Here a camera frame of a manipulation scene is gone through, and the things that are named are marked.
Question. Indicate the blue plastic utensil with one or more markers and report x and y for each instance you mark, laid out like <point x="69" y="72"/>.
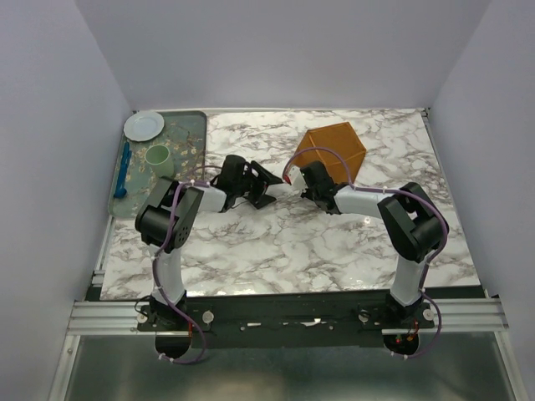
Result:
<point x="120" y="190"/>

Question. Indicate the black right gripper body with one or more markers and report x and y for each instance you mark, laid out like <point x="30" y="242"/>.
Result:
<point x="309" y="194"/>

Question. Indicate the aluminium frame rail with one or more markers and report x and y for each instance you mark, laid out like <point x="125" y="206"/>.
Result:
<point x="120" y="318"/>

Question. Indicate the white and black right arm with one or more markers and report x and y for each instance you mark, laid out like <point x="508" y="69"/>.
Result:
<point x="417" y="231"/>

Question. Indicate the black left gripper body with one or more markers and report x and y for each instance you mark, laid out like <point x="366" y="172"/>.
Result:
<point x="252" y="188"/>

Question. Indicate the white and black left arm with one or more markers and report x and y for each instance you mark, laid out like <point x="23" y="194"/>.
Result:
<point x="167" y="217"/>

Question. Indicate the orange-brown cloth napkin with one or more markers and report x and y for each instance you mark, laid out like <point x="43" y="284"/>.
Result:
<point x="340" y="138"/>

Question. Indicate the floral teal serving tray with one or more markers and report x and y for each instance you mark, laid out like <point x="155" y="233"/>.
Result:
<point x="155" y="144"/>

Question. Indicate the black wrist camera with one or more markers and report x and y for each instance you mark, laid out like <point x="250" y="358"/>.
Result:
<point x="231" y="173"/>
<point x="316" y="176"/>

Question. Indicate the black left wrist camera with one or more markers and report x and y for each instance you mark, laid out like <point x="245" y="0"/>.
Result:
<point x="231" y="173"/>

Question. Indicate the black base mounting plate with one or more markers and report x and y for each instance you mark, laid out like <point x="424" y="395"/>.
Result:
<point x="369" y="318"/>

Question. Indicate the white round plate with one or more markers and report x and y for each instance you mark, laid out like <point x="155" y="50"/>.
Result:
<point x="143" y="126"/>

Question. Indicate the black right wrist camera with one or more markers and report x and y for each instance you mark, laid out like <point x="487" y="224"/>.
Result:
<point x="316" y="176"/>

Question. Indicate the light green cup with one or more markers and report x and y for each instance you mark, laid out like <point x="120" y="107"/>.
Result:
<point x="159" y="159"/>

